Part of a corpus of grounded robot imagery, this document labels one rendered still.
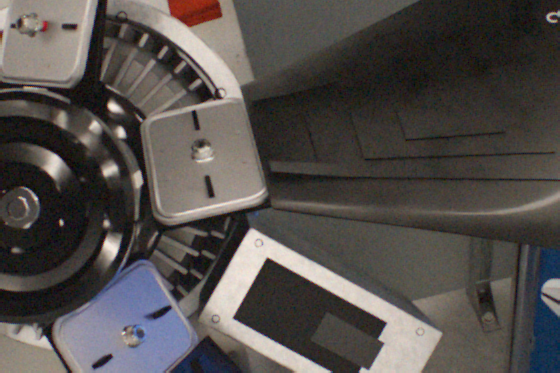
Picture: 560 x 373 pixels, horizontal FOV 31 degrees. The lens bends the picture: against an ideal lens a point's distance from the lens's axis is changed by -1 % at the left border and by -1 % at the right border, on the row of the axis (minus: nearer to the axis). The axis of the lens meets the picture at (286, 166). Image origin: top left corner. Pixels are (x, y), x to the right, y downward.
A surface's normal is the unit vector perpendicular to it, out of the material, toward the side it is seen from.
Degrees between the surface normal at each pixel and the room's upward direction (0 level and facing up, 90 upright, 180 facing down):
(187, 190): 0
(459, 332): 0
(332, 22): 90
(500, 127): 14
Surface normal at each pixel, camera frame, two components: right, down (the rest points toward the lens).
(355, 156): -0.05, -0.61
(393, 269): 0.19, 0.67
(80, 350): 0.71, -0.35
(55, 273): 0.07, 0.07
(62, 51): -0.70, -0.14
